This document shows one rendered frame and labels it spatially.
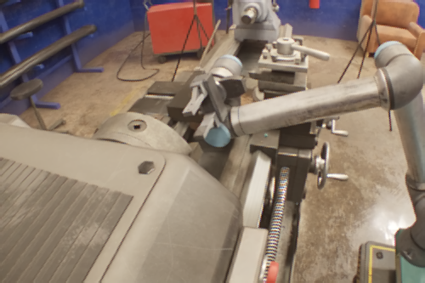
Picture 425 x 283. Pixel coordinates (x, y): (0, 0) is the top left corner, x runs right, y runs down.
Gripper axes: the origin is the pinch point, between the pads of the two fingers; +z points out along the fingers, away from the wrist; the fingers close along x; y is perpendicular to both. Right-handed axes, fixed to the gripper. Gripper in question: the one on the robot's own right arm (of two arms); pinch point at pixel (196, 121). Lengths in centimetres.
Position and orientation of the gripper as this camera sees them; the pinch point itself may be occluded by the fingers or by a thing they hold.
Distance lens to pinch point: 67.6
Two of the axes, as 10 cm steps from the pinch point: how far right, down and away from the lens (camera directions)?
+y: -8.9, 1.1, 4.4
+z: -2.9, 6.2, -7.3
